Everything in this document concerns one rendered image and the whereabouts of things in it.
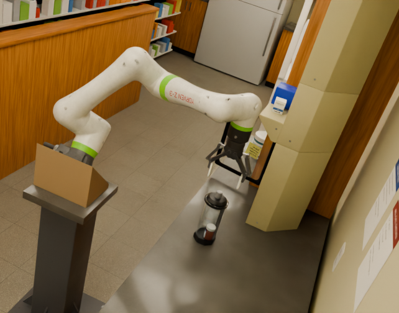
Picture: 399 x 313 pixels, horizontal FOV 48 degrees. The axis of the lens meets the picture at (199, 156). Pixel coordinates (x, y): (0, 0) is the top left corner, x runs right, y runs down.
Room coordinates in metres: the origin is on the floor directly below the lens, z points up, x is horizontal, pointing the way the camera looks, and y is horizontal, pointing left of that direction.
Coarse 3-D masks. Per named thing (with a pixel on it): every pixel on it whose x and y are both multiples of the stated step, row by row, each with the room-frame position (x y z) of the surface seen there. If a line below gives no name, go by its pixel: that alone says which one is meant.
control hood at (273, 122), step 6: (270, 102) 2.08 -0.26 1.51; (270, 108) 2.00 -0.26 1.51; (264, 114) 1.90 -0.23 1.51; (270, 114) 1.92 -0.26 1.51; (276, 114) 1.94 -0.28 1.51; (282, 114) 1.97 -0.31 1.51; (264, 120) 1.88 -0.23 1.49; (270, 120) 1.87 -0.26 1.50; (276, 120) 1.87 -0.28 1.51; (282, 120) 1.89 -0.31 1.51; (264, 126) 1.88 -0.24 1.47; (270, 126) 1.87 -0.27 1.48; (276, 126) 1.86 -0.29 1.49; (282, 126) 1.86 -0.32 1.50; (270, 132) 1.87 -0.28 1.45; (276, 132) 1.86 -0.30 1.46; (270, 138) 1.87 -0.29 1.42; (276, 138) 1.86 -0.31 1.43
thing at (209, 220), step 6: (204, 204) 1.64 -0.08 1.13; (210, 204) 1.60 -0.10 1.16; (204, 210) 1.62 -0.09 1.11; (210, 210) 1.60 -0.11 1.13; (216, 210) 1.60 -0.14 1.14; (222, 210) 1.62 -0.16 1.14; (204, 216) 1.61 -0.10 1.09; (210, 216) 1.60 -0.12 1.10; (216, 216) 1.60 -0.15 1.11; (198, 222) 1.65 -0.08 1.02; (204, 222) 1.61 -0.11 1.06; (210, 222) 1.60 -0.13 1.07; (216, 222) 1.61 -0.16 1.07; (198, 228) 1.62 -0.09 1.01; (204, 228) 1.60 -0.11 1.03; (210, 228) 1.60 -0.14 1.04; (216, 228) 1.62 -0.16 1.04; (198, 234) 1.61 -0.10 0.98; (204, 234) 1.60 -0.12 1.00; (210, 234) 1.60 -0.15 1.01
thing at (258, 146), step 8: (256, 120) 2.22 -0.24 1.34; (256, 128) 2.21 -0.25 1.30; (264, 128) 2.20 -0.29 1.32; (256, 136) 2.20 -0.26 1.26; (264, 136) 2.19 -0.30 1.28; (224, 144) 2.26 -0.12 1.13; (248, 144) 2.21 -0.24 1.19; (256, 144) 2.20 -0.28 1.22; (264, 144) 2.18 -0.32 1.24; (248, 152) 2.21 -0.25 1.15; (256, 152) 2.19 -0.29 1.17; (264, 152) 2.18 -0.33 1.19; (224, 160) 2.25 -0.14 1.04; (232, 160) 2.23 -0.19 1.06; (256, 160) 2.19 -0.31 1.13; (264, 160) 2.17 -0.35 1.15; (256, 168) 2.18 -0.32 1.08; (256, 176) 2.18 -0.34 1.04
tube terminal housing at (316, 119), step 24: (312, 96) 1.84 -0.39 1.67; (336, 96) 1.87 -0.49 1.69; (288, 120) 1.85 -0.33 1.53; (312, 120) 1.83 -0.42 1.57; (336, 120) 1.90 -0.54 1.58; (288, 144) 1.84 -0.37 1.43; (312, 144) 1.86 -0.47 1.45; (288, 168) 1.84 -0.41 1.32; (312, 168) 1.89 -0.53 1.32; (264, 192) 1.85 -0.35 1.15; (288, 192) 1.85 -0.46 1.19; (312, 192) 1.93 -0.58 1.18; (264, 216) 1.84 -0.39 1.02; (288, 216) 1.89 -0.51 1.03
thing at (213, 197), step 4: (216, 192) 1.64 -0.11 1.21; (220, 192) 1.64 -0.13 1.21; (208, 196) 1.64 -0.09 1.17; (212, 196) 1.64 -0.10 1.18; (216, 196) 1.63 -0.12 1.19; (220, 196) 1.63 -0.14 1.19; (224, 196) 1.67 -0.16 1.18; (208, 200) 1.62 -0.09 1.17; (212, 200) 1.61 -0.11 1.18; (216, 200) 1.62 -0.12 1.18; (220, 200) 1.63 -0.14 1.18; (224, 200) 1.64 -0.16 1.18; (216, 204) 1.60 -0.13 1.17; (220, 204) 1.61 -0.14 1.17; (224, 204) 1.62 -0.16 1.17
